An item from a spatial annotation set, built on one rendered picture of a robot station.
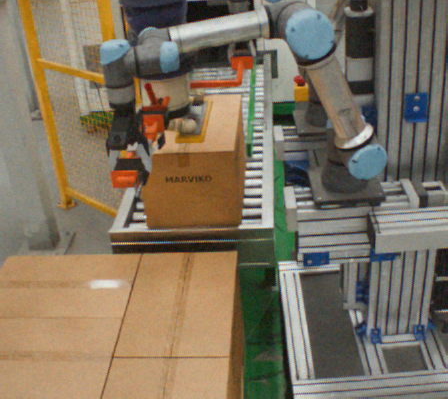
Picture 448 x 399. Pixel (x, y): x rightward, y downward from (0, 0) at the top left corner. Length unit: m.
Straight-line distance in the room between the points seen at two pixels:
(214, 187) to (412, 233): 0.92
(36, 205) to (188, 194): 1.26
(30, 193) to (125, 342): 1.55
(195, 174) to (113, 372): 0.87
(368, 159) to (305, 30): 0.43
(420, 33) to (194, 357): 1.28
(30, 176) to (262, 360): 1.60
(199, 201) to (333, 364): 0.85
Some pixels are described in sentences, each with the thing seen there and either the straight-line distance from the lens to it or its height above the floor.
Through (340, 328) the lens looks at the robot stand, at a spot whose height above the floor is 0.21.
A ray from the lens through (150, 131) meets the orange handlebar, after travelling 1.88.
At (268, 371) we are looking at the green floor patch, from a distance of 2.81.
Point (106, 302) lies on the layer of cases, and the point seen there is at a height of 0.54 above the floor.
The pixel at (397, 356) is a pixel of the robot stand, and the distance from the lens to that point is 2.60.
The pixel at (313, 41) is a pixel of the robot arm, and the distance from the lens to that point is 1.59.
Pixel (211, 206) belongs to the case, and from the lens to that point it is 2.59.
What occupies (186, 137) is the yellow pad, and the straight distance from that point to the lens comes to 2.11.
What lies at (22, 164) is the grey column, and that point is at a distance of 3.49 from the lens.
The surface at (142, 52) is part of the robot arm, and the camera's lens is 1.57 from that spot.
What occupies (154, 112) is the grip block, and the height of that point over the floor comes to 1.29.
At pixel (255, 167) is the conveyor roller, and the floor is 0.53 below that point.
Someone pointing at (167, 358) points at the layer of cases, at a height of 0.54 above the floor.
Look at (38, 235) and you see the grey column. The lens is 3.72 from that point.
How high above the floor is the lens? 2.05
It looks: 29 degrees down
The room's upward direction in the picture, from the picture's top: 5 degrees counter-clockwise
